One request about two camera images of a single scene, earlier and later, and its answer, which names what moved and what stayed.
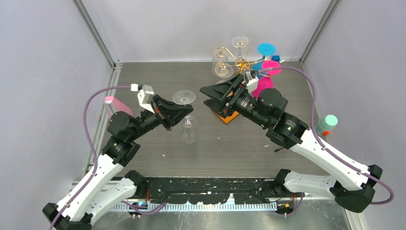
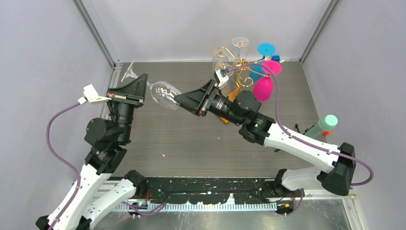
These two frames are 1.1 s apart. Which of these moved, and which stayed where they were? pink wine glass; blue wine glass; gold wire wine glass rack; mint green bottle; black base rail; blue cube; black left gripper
Moved: black left gripper
Stayed: pink wine glass; blue cube; black base rail; blue wine glass; gold wire wine glass rack; mint green bottle
